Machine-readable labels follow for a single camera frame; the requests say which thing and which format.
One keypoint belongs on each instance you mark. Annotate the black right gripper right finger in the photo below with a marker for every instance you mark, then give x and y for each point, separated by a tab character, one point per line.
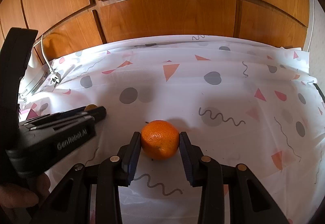
249	201

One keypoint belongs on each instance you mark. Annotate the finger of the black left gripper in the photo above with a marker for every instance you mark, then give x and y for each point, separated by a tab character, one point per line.
98	114
48	118

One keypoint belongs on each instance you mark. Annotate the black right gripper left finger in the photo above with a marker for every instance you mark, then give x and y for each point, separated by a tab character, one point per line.
84	186

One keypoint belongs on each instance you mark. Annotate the orange mandarin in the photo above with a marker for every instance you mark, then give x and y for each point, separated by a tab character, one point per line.
160	140

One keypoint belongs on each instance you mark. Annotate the person's left hand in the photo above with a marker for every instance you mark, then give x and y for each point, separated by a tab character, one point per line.
14	196

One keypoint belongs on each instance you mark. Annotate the small brown longan fruit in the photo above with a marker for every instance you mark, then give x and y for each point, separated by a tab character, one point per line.
90	107

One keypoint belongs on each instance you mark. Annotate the pink shallow tray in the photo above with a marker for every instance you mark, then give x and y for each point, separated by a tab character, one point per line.
29	112

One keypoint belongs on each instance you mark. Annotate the white ceramic electric kettle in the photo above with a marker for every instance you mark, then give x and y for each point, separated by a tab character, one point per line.
35	75

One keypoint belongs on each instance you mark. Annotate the white patterned tablecloth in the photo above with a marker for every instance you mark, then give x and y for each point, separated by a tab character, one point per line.
239	101

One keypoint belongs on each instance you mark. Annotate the wooden wall cabinet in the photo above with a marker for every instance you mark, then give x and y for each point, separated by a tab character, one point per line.
68	26

